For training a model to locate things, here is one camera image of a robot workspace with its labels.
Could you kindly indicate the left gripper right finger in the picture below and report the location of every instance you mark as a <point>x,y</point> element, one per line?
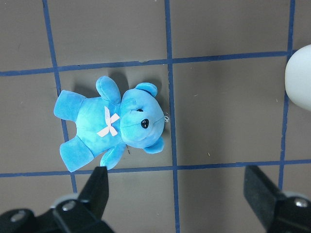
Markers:
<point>277,211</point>

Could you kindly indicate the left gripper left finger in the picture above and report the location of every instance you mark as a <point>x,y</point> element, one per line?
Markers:
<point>80,215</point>

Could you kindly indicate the white lidded trash can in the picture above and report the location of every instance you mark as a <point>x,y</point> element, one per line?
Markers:
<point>298,78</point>

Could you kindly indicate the blue teddy bear plush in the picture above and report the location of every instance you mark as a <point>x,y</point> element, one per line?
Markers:
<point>109,123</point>

